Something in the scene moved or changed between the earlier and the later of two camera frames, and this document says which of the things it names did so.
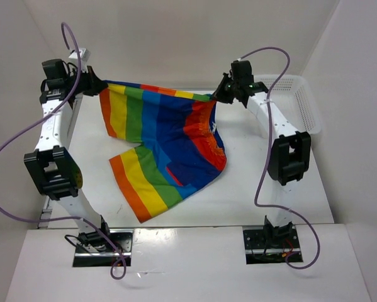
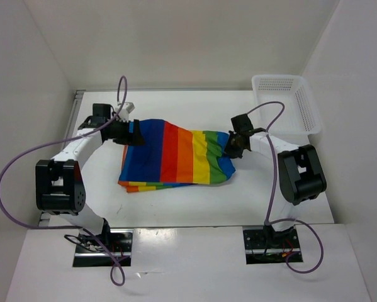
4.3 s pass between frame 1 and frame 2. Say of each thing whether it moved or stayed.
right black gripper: moved
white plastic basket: stayed
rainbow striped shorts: moved
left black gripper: moved
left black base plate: stayed
